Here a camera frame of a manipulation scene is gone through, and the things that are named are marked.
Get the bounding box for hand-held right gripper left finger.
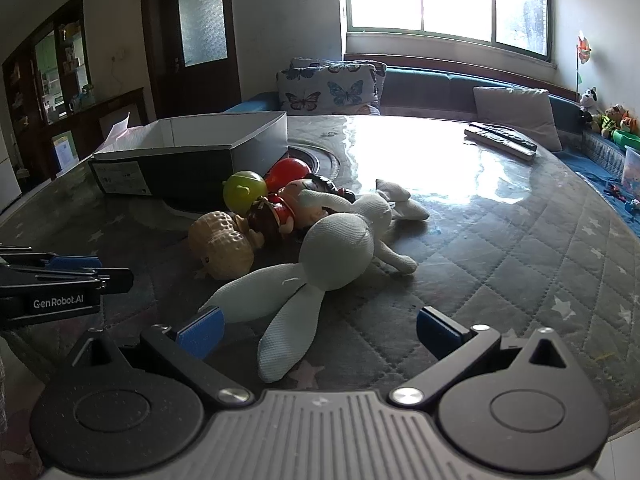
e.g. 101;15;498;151
62;305;256;407

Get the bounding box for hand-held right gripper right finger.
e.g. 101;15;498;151
390;305;583;408

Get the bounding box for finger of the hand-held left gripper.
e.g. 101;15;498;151
0;268;134;302
0;244;104;272

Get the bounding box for grey cardboard box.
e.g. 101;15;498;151
87;110;290;202

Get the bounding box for white bunny plush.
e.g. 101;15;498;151
199;178;430;383

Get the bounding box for green round toy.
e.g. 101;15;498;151
222;170;269;213

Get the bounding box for red dress doll figure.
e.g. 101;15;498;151
246;173;358;240

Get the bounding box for red round toy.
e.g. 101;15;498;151
264;158;311;194

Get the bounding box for grey quilted desktop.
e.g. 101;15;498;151
0;112;640;441

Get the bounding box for tissue pack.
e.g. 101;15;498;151
102;111;153;151

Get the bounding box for dark wooden cabinet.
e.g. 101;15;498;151
2;0;147;182

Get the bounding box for light remote control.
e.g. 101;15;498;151
464;127;536;162

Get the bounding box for dark wooden door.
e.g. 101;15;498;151
140;0;237;122

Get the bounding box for dark remote control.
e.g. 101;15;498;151
470;121;539;152

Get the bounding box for grey pillow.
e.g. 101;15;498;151
472;86;564;153

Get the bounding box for blue sofa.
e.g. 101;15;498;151
222;52;640;241

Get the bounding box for clear plastic container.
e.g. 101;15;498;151
620;146;640;202

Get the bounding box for butterfly print pillow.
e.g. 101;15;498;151
276;62;381;116
290;57;389;107

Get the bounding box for green bowl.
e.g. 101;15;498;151
612;129;640;151

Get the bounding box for black and white plush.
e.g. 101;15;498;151
579;87;600;129

